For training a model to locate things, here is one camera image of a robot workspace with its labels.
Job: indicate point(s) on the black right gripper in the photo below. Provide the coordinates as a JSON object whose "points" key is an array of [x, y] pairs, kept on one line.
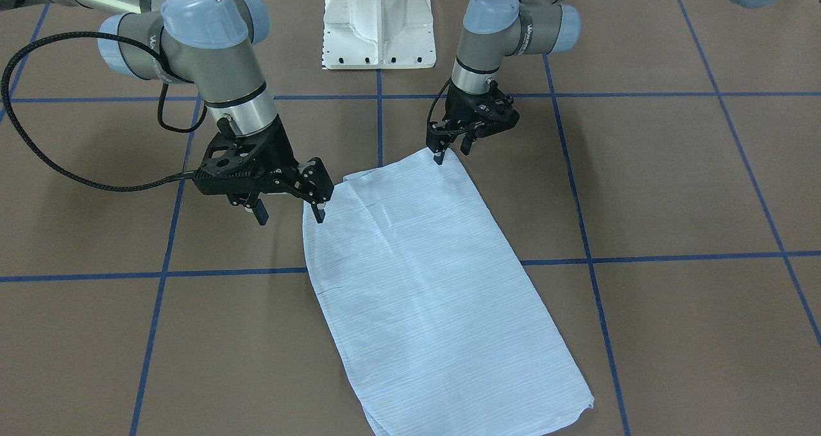
{"points": [[283, 149]]}

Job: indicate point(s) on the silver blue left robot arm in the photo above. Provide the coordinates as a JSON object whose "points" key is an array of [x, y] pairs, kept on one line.
{"points": [[494, 29]]}

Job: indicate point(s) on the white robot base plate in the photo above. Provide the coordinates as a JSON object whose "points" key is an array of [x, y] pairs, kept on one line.
{"points": [[378, 35]]}

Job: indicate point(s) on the light blue button-up shirt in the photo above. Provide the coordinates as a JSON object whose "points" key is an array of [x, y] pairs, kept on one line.
{"points": [[438, 326]]}

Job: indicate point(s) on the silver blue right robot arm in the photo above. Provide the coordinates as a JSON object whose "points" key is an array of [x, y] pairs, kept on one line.
{"points": [[209, 44]]}

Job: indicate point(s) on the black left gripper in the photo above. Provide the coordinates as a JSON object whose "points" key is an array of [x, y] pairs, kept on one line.
{"points": [[461, 104]]}

